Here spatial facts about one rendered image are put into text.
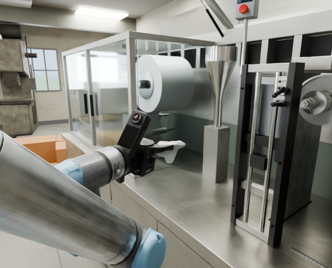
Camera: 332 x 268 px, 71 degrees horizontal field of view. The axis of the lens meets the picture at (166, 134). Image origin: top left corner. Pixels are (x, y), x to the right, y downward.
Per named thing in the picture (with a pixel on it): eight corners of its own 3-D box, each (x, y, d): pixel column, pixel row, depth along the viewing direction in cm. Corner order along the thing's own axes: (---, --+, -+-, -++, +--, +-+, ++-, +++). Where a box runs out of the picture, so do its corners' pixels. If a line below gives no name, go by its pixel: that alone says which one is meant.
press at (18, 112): (49, 134, 579) (35, 19, 516) (-12, 142, 516) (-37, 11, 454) (44, 125, 690) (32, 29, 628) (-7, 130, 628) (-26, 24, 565)
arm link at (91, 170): (41, 205, 44) (35, 162, 42) (89, 183, 53) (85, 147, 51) (68, 218, 40) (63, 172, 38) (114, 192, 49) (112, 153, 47)
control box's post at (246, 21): (239, 75, 91) (242, 18, 86) (241, 75, 92) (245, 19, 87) (242, 75, 90) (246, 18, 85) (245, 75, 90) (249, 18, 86)
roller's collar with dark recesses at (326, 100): (299, 112, 67) (302, 90, 66) (308, 111, 71) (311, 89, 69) (324, 116, 62) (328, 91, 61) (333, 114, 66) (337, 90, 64)
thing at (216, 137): (194, 176, 122) (198, 61, 108) (213, 170, 130) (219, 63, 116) (215, 186, 111) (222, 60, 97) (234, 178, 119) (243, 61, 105)
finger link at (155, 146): (168, 146, 64) (137, 147, 61) (169, 140, 63) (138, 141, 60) (175, 153, 60) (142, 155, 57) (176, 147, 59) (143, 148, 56)
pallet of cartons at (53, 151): (99, 157, 421) (98, 130, 409) (110, 176, 340) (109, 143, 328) (11, 169, 366) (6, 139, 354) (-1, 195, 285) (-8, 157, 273)
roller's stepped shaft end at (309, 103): (295, 109, 62) (297, 97, 61) (305, 108, 65) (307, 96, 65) (308, 111, 59) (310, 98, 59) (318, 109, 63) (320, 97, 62)
